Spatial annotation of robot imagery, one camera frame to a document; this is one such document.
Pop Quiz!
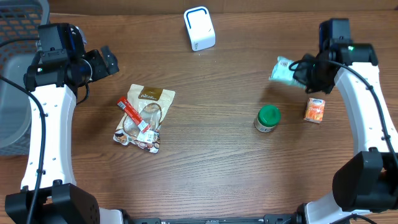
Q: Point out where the beige cookie pouch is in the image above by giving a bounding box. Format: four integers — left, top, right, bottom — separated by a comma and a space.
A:
113, 84, 175, 154

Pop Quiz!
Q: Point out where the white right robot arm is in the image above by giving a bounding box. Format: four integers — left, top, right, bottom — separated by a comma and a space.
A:
289, 44, 397, 223

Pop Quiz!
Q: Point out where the teal snack packet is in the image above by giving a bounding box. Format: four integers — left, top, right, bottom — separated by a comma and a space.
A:
269, 56, 305, 89

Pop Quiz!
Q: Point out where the grey plastic mesh basket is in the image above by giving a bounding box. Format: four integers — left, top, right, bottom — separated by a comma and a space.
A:
0, 0, 50, 156

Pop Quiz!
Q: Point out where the orange small packet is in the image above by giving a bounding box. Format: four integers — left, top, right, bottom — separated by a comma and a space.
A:
303, 98, 325, 123

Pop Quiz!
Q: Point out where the white barcode scanner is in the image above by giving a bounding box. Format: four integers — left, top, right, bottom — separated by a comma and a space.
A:
183, 6, 216, 52

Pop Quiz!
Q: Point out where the red stick packet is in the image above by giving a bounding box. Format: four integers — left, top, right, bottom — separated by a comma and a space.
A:
117, 96, 150, 133

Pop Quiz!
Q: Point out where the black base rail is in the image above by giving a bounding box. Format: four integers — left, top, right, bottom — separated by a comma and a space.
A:
123, 213, 305, 224

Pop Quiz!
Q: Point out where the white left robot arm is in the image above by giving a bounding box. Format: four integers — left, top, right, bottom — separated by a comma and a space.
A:
5, 23, 124, 223

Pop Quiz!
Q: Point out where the green lid jar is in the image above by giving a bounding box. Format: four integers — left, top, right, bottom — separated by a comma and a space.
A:
254, 105, 281, 133

